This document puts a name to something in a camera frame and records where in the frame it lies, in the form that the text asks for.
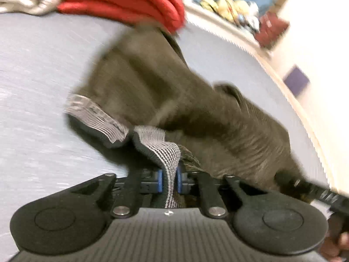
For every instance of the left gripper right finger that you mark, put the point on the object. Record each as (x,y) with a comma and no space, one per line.
(204,189)

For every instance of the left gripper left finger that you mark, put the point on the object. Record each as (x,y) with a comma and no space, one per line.
(136,190)

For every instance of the yellow plush toys pile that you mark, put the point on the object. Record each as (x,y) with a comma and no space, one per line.
(241,13)

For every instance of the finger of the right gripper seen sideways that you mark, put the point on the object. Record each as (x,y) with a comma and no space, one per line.
(301,189)

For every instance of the dark olive brown pants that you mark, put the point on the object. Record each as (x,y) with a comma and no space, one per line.
(141,90)

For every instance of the dark red bag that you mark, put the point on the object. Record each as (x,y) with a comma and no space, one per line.
(271,29)

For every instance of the person's right hand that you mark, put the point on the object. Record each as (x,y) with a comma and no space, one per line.
(332,247)

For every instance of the purple wall patch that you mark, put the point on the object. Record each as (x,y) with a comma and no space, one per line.
(296,81)

